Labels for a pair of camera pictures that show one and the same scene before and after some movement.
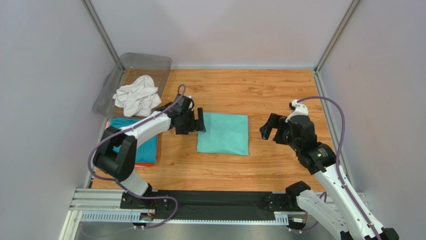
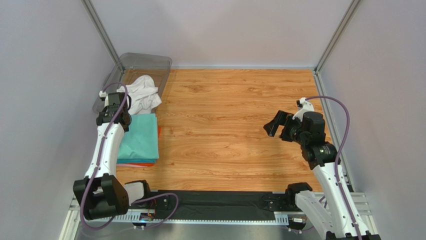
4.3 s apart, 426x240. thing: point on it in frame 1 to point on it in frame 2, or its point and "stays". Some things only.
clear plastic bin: (128, 67) stays
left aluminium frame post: (91, 11) stays
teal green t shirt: (226, 134) to (140, 144)
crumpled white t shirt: (138, 98) stays
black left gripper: (196, 125) to (104, 111)
